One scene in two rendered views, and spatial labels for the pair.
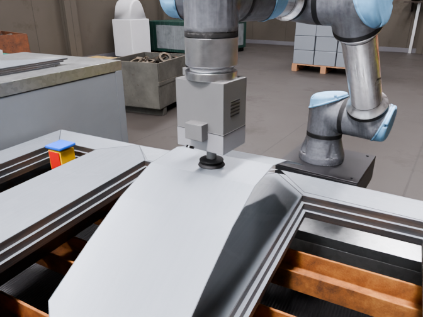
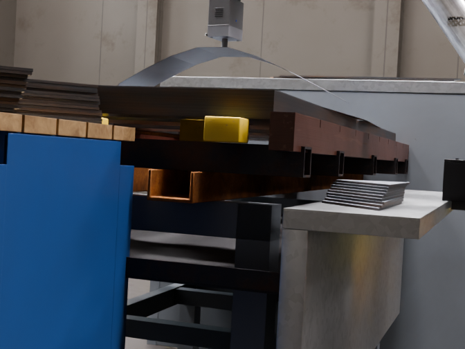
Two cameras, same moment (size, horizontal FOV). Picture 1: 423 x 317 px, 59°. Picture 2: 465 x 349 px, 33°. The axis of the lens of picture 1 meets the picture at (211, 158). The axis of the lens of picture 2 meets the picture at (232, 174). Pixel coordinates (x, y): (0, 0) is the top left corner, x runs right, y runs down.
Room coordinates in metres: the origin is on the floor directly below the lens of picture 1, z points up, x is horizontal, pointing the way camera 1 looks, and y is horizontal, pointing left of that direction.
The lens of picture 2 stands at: (0.27, -2.09, 0.75)
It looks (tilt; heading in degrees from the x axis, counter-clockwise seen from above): 1 degrees down; 82
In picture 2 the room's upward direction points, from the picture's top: 3 degrees clockwise
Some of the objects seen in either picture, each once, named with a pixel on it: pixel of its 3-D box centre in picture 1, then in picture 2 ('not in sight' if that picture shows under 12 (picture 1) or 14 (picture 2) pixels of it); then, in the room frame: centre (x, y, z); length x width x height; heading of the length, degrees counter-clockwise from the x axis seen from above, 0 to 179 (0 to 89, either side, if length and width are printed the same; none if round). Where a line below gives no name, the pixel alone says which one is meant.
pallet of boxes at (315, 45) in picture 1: (332, 39); not in sight; (7.66, -2.39, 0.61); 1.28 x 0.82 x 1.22; 58
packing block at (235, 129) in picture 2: not in sight; (226, 129); (0.44, -0.85, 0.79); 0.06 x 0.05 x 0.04; 153
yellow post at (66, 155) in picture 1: (65, 177); not in sight; (1.02, 0.44, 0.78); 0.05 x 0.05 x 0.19; 63
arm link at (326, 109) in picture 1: (328, 111); not in sight; (1.19, -0.39, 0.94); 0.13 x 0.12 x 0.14; 49
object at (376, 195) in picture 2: not in sight; (363, 192); (0.72, -0.71, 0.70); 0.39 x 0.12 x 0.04; 63
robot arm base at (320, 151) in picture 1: (322, 144); not in sight; (1.19, -0.38, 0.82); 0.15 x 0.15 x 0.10
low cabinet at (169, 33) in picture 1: (197, 36); not in sight; (10.76, 0.39, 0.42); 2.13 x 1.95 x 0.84; 147
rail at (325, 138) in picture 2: not in sight; (365, 146); (0.89, -0.18, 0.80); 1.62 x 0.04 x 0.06; 63
